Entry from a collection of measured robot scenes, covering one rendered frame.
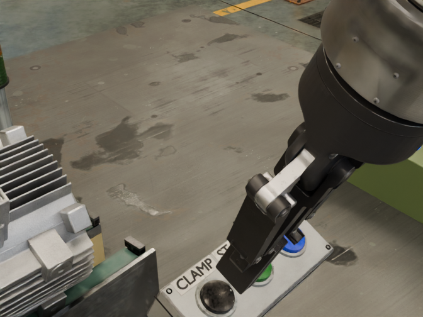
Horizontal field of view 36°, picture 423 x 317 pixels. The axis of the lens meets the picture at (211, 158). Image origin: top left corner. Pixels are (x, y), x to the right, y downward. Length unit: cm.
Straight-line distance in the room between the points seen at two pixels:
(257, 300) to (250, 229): 18
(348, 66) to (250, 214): 12
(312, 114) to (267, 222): 7
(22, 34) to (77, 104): 266
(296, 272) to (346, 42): 33
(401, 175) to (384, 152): 74
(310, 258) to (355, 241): 43
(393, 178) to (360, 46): 79
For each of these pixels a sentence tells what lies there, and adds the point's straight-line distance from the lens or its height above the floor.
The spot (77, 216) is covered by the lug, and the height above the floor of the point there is 105.
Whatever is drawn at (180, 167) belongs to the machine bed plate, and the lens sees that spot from 118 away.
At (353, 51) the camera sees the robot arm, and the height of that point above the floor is 134.
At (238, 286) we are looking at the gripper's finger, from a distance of 51.
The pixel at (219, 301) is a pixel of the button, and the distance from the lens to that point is 54.
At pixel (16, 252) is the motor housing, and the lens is 67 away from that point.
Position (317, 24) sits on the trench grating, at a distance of 405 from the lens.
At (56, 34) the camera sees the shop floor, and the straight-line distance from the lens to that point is 400.
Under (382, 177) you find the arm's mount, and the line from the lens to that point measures 110.
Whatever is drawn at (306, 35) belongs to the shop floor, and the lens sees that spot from 385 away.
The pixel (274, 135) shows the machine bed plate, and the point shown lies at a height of 80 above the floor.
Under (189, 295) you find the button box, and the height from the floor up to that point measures 107.
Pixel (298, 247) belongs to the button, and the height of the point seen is 107.
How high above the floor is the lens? 146
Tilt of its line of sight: 33 degrees down
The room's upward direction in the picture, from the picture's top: 1 degrees counter-clockwise
